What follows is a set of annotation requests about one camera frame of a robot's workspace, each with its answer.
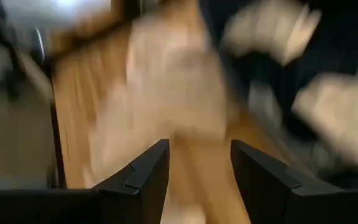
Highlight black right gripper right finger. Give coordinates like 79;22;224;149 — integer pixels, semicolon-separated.
230;139;304;224

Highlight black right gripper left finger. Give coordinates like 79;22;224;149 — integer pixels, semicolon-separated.
91;138;171;224

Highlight white lace garment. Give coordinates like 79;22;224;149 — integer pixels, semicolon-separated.
222;0;358;170

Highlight white thin shirt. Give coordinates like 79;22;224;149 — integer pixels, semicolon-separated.
87;14;231;189

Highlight white clothes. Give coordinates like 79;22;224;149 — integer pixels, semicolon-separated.
197;0;358;189

